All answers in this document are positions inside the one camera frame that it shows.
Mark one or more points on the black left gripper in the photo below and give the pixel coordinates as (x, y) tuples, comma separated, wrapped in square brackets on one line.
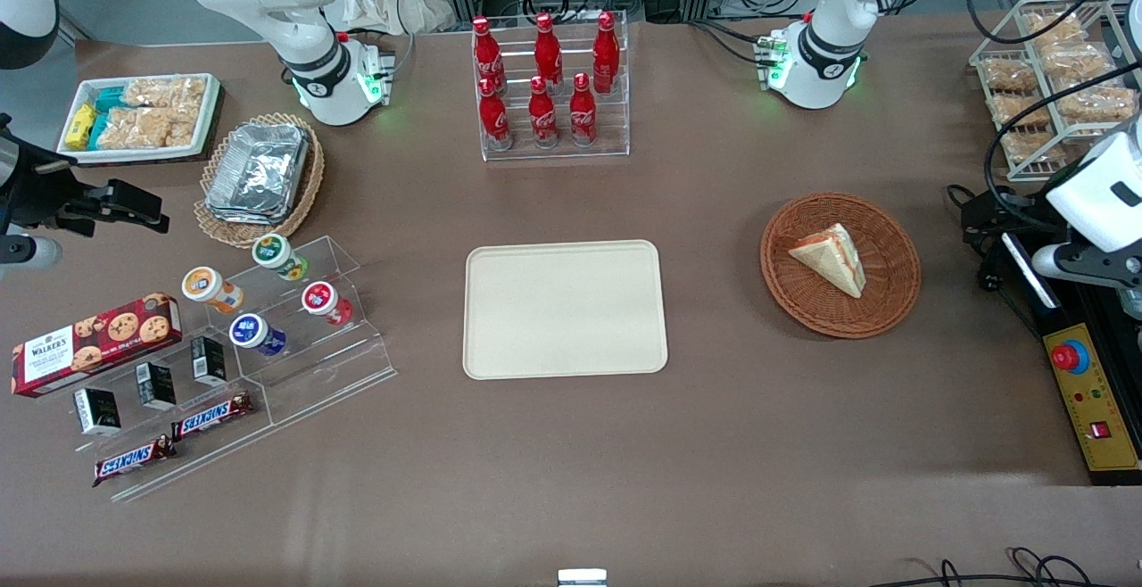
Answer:
[(988, 215)]

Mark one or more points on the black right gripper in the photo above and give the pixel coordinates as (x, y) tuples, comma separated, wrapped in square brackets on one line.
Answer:
[(37, 184)]

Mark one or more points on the triangular sandwich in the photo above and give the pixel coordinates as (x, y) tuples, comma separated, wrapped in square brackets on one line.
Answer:
[(834, 257)]

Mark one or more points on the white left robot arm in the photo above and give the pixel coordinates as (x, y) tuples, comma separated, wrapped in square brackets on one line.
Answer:
[(830, 7)]

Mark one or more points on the brown round wicker basket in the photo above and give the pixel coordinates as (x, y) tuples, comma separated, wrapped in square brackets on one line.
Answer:
[(892, 301)]

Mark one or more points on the white rectangular snack tray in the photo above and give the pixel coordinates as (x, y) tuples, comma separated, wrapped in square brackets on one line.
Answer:
[(207, 114)]

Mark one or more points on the light oval wicker basket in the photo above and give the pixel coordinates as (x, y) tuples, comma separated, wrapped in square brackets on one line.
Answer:
[(303, 194)]

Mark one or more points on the cream plastic tray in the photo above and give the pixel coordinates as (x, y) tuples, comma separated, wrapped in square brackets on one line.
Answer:
[(565, 310)]

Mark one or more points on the clear bag of pastry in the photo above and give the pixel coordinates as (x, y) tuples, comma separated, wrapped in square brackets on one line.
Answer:
[(1010, 75), (1020, 110), (1075, 61), (1030, 148), (1097, 103), (1055, 27)]

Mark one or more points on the teal snack packet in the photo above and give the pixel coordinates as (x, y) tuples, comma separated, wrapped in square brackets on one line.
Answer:
[(99, 130), (111, 99)]

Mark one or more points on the yellow snack packet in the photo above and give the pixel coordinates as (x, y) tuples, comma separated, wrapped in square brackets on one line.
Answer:
[(80, 126)]

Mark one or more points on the clear bag of rice crackers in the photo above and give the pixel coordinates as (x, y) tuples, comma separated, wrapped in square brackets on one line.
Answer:
[(165, 92), (147, 128)]

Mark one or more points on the black countertop appliance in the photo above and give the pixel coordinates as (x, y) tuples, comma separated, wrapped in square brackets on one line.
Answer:
[(1062, 301)]

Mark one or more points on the orange lid yogurt cup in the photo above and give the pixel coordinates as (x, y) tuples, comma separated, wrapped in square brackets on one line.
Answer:
[(205, 286)]

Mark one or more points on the red Walkers cookie box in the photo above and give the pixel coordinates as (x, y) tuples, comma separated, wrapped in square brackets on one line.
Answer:
[(98, 342)]

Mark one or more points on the stack of foil trays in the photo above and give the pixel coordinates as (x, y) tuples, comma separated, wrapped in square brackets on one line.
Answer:
[(257, 172)]

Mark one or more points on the green lid yogurt cup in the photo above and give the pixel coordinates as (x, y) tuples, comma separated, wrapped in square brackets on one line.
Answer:
[(272, 252)]

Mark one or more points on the small black box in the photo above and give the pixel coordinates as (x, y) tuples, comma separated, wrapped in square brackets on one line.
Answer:
[(210, 360), (96, 411), (156, 385)]

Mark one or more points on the blue lid yogurt cup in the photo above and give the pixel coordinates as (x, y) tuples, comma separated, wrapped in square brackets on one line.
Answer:
[(250, 332)]

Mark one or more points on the yellow emergency stop control box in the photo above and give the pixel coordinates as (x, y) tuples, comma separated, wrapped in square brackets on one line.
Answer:
[(1093, 409)]

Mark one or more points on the Snickers chocolate bar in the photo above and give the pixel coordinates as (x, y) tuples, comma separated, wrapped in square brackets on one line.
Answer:
[(134, 461), (212, 417)]

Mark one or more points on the red lid yogurt cup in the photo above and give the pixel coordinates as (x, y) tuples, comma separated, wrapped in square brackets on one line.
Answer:
[(319, 299)]

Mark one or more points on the clear acrylic tiered stand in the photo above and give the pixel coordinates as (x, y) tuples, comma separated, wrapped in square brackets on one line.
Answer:
[(321, 373)]

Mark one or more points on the clear acrylic bottle rack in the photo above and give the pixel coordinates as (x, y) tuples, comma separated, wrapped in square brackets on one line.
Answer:
[(616, 136)]

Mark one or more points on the red cola bottle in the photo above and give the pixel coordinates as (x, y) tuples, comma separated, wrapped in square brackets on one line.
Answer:
[(487, 52), (495, 119), (606, 53), (547, 50), (542, 119), (583, 116)]

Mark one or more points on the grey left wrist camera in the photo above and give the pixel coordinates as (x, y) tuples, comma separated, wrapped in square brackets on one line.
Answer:
[(1079, 268)]

